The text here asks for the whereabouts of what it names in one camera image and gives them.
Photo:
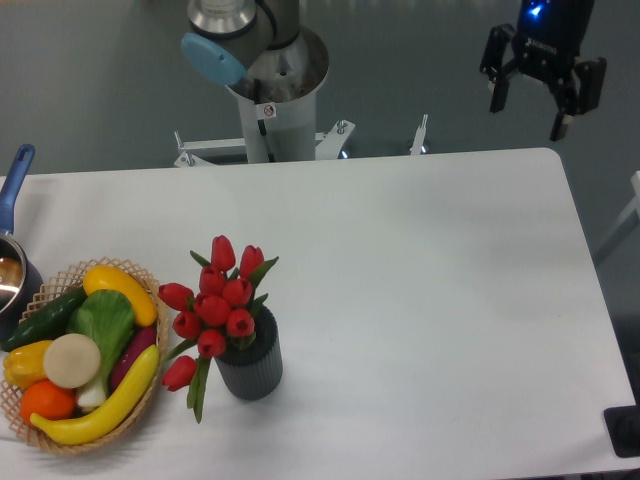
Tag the yellow squash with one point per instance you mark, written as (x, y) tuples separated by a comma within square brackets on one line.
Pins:
[(105, 277)]

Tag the green cucumber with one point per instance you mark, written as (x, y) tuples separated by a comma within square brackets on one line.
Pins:
[(46, 323)]

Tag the purple sweet potato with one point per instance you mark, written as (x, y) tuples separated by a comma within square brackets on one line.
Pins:
[(141, 340)]

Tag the yellow bell pepper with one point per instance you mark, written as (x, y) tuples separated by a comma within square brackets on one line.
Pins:
[(24, 366)]

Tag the orange fruit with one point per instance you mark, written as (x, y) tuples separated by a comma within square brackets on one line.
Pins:
[(48, 400)]

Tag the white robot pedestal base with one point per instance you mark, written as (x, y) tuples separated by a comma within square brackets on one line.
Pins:
[(285, 110)]

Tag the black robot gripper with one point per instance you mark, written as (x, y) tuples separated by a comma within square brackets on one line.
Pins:
[(547, 46)]

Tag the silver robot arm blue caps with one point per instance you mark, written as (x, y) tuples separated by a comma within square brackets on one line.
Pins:
[(261, 52)]

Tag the green lettuce bok choy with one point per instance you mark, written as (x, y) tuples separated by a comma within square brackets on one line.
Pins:
[(107, 318)]

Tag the beige round mushroom cap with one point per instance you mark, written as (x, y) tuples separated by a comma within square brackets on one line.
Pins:
[(71, 361)]

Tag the dark grey ribbed vase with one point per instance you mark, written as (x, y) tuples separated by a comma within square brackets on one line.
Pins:
[(255, 372)]

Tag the black device at table edge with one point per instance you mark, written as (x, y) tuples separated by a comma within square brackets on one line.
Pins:
[(623, 427)]

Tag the yellow banana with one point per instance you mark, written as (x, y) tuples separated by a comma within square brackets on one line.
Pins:
[(108, 416)]

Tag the red tulip bouquet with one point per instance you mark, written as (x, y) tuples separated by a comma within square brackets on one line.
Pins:
[(219, 316)]

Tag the white frame at right edge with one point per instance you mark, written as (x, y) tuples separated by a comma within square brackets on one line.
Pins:
[(621, 227)]

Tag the blue handled saucepan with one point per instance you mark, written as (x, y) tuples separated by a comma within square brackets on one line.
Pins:
[(20, 279)]

